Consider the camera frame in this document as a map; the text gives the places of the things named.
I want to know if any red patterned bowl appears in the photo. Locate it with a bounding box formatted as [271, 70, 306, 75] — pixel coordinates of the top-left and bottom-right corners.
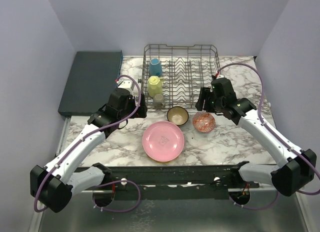
[192, 111, 216, 133]

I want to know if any yellow-green faceted mug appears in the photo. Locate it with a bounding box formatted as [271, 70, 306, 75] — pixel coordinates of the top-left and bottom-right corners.
[147, 76, 164, 98]

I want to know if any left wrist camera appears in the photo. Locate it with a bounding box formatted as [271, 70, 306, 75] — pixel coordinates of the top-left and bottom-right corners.
[116, 79, 135, 92]

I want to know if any blue floral mug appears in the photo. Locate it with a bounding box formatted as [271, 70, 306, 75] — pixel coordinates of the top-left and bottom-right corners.
[148, 58, 163, 77]

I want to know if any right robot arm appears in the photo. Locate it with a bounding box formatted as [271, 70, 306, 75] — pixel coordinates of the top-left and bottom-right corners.
[195, 78, 317, 196]

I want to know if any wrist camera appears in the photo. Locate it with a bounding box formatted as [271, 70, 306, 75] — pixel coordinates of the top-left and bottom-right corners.
[116, 79, 135, 92]
[212, 72, 225, 80]

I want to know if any grey wire dish rack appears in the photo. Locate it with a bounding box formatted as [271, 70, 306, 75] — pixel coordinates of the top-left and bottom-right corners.
[141, 44, 220, 109]

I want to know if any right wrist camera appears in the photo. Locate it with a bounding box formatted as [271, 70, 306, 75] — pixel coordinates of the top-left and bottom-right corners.
[212, 72, 225, 80]

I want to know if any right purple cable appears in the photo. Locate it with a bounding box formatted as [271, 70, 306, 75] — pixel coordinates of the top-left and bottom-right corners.
[216, 63, 320, 195]

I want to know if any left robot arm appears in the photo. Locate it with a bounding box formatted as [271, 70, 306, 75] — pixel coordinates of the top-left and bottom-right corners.
[29, 88, 148, 212]

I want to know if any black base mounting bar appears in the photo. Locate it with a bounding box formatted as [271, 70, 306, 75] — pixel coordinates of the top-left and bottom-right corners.
[86, 165, 259, 200]

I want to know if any small grey cup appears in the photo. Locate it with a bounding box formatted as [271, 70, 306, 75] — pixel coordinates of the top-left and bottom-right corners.
[153, 94, 165, 109]

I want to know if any pink plate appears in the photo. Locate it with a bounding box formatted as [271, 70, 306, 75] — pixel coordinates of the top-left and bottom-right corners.
[142, 121, 185, 160]

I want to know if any dark grey network switch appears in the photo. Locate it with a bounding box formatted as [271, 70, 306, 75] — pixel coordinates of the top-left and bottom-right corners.
[58, 51, 123, 117]

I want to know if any aluminium rail frame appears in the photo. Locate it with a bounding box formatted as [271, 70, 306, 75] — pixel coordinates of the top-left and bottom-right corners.
[28, 116, 71, 232]

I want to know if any brown beige bowl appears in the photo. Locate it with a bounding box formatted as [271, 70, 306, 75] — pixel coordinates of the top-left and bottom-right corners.
[166, 106, 189, 126]

